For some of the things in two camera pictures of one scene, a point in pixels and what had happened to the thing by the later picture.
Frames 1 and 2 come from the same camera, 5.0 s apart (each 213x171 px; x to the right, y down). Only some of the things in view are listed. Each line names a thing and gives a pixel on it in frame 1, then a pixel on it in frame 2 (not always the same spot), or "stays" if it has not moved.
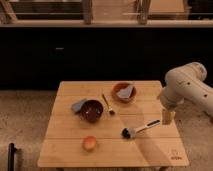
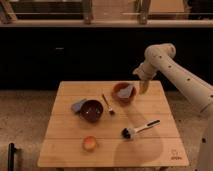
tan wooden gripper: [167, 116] to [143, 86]
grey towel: [125, 92] stays
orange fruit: [89, 142] stays
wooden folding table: [109, 124] stays
